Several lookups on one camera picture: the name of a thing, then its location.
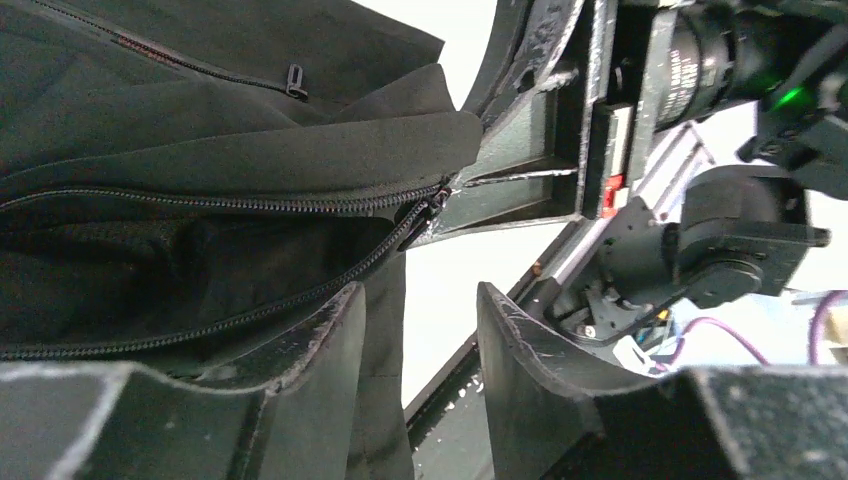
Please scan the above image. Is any black jacket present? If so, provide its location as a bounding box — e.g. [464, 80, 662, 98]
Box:
[1, 1, 483, 479]

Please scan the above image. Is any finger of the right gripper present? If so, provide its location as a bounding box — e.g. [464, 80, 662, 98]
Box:
[462, 0, 534, 120]
[415, 1, 587, 246]

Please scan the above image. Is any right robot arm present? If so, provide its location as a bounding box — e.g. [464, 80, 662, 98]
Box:
[420, 1, 847, 346]

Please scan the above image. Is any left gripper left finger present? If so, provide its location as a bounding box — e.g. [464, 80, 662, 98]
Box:
[1, 283, 366, 479]

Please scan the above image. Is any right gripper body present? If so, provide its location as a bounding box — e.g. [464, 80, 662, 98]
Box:
[579, 1, 678, 219]

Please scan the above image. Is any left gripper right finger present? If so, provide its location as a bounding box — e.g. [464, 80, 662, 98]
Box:
[477, 282, 847, 479]

